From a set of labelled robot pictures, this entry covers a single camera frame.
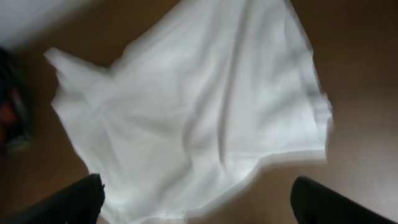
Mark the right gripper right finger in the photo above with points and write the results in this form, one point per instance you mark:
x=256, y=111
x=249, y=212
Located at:
x=313, y=203

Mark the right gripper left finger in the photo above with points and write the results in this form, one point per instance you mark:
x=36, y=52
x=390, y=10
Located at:
x=79, y=203

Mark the white t-shirt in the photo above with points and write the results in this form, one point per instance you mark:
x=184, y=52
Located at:
x=194, y=108

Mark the black folded garment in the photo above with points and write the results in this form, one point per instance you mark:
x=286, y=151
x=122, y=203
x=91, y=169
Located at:
x=16, y=125

